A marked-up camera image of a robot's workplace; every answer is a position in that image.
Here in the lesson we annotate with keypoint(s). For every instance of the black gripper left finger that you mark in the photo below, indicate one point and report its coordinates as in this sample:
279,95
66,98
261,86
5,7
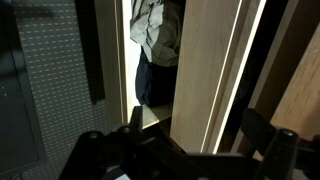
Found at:
136,116

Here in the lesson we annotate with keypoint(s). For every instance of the grey crumpled cloth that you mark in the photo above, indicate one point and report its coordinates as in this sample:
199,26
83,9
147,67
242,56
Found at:
160,30

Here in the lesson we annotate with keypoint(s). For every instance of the wood drawer holding colourful clothes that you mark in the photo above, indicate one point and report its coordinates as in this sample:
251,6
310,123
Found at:
200,83

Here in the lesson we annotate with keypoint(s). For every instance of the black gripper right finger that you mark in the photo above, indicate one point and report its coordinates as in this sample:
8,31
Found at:
260,128

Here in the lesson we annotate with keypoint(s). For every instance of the navy blue cloth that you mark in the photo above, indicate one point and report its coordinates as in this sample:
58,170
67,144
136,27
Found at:
155,83

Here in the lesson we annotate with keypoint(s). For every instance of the wood drawer holding grey cloth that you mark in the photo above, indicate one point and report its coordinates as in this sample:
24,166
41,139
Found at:
130,83

